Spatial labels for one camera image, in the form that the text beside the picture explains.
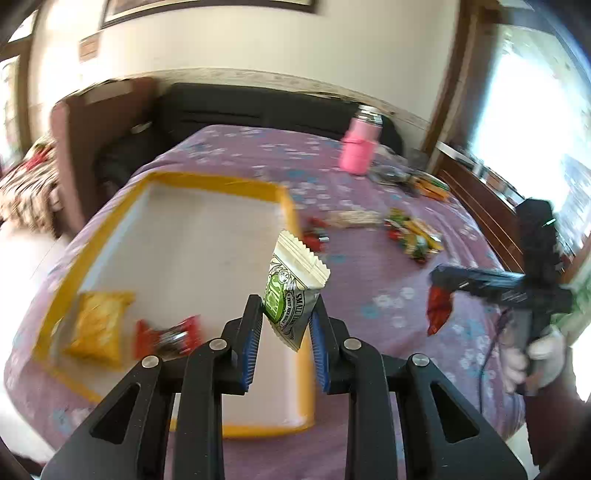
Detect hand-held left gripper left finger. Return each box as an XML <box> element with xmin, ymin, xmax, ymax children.
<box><xmin>41</xmin><ymin>294</ymin><xmax>265</xmax><ymax>480</ymax></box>

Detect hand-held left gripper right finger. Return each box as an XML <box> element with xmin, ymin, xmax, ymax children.
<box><xmin>308</xmin><ymin>302</ymin><xmax>527</xmax><ymax>480</ymax></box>

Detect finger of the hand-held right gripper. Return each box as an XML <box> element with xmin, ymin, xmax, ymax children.
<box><xmin>429</xmin><ymin>264</ymin><xmax>525</xmax><ymax>302</ymax></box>

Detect white and green snack packet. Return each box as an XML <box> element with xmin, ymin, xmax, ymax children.
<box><xmin>262</xmin><ymin>230</ymin><xmax>331</xmax><ymax>354</ymax></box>

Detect yellow-rimmed white tray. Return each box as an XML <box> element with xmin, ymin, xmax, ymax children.
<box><xmin>32</xmin><ymin>172</ymin><xmax>317</xmax><ymax>439</ymax></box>

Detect person's right forearm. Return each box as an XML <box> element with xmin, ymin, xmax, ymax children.
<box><xmin>526</xmin><ymin>378</ymin><xmax>585</xmax><ymax>467</ymax></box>

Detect person's right hand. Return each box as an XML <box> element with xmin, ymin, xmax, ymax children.
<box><xmin>503</xmin><ymin>325</ymin><xmax>566</xmax><ymax>395</ymax></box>

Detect wooden bench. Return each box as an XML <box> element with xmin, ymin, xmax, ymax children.
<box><xmin>434</xmin><ymin>143</ymin><xmax>527</xmax><ymax>273</ymax></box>

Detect purple floral bedsheet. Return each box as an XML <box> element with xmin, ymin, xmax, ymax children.
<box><xmin>2</xmin><ymin>124</ymin><xmax>527</xmax><ymax>480</ymax></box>

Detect pile of colourful snack packets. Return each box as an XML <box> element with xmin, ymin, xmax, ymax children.
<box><xmin>384</xmin><ymin>209</ymin><xmax>444</xmax><ymax>264</ymax></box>

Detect red and black snack packet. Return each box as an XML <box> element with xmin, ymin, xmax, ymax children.
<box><xmin>134</xmin><ymin>315</ymin><xmax>203</xmax><ymax>361</ymax></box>

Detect orange and green snack packets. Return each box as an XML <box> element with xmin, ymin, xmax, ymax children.
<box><xmin>411</xmin><ymin>175</ymin><xmax>451</xmax><ymax>200</ymax></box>

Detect small red candy packets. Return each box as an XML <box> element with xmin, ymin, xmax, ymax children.
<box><xmin>302</xmin><ymin>217</ymin><xmax>331</xmax><ymax>252</ymax></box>

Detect bright window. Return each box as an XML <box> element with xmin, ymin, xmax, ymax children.
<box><xmin>471</xmin><ymin>23</ymin><xmax>591</xmax><ymax>259</ymax></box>

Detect beige snack packet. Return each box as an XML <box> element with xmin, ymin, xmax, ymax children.
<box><xmin>325</xmin><ymin>210</ymin><xmax>384</xmax><ymax>230</ymax></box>

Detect clear plastic bag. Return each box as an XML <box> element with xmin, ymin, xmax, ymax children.
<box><xmin>369</xmin><ymin>161</ymin><xmax>414</xmax><ymax>185</ymax></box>

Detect yellow chip packet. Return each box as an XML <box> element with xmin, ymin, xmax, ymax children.
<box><xmin>62</xmin><ymin>291</ymin><xmax>136</xmax><ymax>367</ymax></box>

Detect pink knit-sleeved bottle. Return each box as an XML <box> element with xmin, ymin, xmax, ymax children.
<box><xmin>338</xmin><ymin>104</ymin><xmax>384</xmax><ymax>175</ymax></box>

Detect black headboard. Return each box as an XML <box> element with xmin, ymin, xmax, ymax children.
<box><xmin>154</xmin><ymin>83</ymin><xmax>403</xmax><ymax>155</ymax></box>

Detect brown cardboard box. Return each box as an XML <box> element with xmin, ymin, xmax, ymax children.
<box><xmin>50</xmin><ymin>76</ymin><xmax>160</xmax><ymax>236</ymax></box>

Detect patterned red blanket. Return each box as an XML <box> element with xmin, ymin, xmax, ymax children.
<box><xmin>0</xmin><ymin>141</ymin><xmax>63</xmax><ymax>232</ymax></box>

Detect black cable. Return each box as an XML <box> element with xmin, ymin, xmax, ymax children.
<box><xmin>475</xmin><ymin>307</ymin><xmax>511</xmax><ymax>411</ymax></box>

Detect wooden door post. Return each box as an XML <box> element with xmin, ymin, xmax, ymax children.
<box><xmin>425</xmin><ymin>0</ymin><xmax>495</xmax><ymax>153</ymax></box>

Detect wall plaque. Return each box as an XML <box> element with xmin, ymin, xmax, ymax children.
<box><xmin>78</xmin><ymin>37</ymin><xmax>103</xmax><ymax>63</ymax></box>

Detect framed wall picture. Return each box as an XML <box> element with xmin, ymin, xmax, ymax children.
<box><xmin>99</xmin><ymin>0</ymin><xmax>317</xmax><ymax>29</ymax></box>

